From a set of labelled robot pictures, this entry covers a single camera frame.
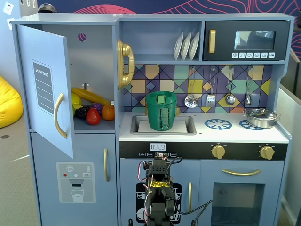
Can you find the cabinet door with dishes print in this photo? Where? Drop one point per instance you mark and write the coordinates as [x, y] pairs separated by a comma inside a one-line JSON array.
[[128, 169]]

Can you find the purple toy grapes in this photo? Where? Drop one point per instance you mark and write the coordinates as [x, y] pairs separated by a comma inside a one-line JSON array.
[[98, 107]]

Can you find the blue wooden toy kitchen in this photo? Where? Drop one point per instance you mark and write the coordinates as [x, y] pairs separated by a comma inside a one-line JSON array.
[[152, 40]]

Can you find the dark toy blackberry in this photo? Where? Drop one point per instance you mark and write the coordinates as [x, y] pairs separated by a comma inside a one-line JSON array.
[[82, 113]]

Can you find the yellow toy banana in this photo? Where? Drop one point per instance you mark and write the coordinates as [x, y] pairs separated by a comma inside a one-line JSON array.
[[89, 95]]

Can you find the gold toy telephone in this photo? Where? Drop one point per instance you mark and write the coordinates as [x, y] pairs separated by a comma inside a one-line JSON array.
[[124, 50]]

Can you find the cabinet door with dispenser print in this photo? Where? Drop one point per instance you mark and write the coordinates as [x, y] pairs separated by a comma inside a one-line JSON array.
[[42, 164]]

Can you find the yellow green toy fruit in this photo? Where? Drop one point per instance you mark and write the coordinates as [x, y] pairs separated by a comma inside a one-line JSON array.
[[74, 110]]

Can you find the grey toy sink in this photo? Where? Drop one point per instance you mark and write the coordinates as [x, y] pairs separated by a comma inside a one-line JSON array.
[[135, 124]]

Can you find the grey desk divider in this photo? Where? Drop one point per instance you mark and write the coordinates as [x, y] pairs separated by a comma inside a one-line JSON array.
[[290, 141]]

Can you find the steel toy pot with lid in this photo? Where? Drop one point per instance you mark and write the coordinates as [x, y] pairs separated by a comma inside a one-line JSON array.
[[261, 118]]

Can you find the white wall socket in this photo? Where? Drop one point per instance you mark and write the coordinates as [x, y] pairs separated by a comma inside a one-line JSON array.
[[10, 23], [8, 8]]

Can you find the gold stove knob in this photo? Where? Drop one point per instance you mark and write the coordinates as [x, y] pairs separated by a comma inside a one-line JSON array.
[[266, 152], [218, 151]]

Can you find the metal toy skimmer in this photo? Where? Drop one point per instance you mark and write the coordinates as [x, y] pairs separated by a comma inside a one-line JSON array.
[[191, 101]]

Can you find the metal toy ladle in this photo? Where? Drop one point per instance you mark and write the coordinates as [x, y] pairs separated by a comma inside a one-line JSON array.
[[230, 100]]

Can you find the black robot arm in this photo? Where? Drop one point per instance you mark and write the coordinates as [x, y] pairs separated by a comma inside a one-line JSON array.
[[160, 168]]

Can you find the cabinet door with shopping list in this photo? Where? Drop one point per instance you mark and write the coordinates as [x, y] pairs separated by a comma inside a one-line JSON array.
[[47, 47]]

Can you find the red toy strawberry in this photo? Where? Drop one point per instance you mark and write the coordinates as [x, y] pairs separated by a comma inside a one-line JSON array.
[[93, 117]]

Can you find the black toy microwave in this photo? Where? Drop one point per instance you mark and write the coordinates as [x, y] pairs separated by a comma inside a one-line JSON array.
[[223, 47]]

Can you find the yellow toy lemon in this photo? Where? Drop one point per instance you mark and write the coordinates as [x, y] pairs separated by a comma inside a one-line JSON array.
[[75, 99]]

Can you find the yellow beanbag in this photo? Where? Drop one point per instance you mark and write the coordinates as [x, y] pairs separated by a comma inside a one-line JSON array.
[[9, 101]]

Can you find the metal slotted toy spatula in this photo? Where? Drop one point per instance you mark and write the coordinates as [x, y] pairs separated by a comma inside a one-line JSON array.
[[211, 101]]

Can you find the oven door with window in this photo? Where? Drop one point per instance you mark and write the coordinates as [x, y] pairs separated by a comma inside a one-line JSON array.
[[207, 176]]

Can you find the toy orange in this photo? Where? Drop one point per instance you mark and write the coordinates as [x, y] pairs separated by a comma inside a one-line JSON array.
[[108, 112]]

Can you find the white toy plate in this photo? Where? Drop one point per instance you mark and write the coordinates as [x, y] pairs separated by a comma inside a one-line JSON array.
[[177, 46], [194, 46], [186, 46]]

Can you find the metal toy spoon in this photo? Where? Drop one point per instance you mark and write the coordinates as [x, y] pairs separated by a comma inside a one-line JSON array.
[[248, 101]]

